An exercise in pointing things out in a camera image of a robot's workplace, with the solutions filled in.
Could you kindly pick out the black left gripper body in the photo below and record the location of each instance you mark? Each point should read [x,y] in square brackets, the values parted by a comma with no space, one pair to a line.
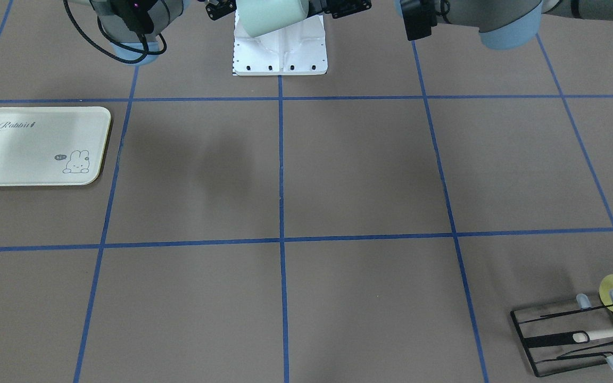
[347,6]

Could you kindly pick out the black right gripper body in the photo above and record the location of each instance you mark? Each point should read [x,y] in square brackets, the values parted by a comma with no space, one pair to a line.
[219,8]

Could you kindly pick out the green cup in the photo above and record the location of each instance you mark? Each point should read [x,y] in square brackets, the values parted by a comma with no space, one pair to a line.
[260,17]

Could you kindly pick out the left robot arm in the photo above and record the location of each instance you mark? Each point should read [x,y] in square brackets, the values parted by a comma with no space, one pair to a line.
[501,25]

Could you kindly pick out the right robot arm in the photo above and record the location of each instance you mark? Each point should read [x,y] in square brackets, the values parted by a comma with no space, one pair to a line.
[132,28]

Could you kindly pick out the cream rabbit tray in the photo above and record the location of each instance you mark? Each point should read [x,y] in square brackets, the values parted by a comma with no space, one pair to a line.
[52,146]

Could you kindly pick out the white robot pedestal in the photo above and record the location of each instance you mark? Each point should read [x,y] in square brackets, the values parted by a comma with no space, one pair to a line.
[296,50]

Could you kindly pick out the black wire cup rack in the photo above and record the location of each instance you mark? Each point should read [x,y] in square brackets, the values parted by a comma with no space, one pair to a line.
[565,336]

